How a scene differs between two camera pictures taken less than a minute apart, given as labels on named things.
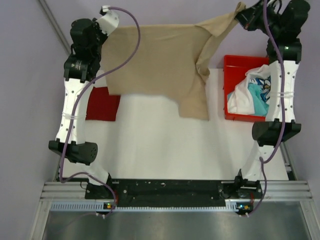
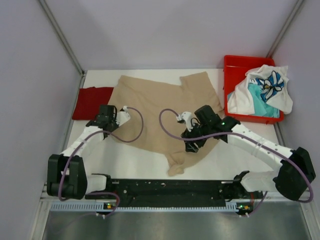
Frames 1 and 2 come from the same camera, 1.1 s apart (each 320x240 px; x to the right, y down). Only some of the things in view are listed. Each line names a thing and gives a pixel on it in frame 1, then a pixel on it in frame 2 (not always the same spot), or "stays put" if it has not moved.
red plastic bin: [235, 67] stays put
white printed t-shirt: [239, 101] stays put
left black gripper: [96, 29] to [114, 120]
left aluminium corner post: [54, 25] stays put
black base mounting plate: [171, 190] stays put
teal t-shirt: [261, 107] stays put
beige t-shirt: [169, 59] to [154, 106]
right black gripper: [248, 17] to [190, 145]
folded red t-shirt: [102, 106] stays put
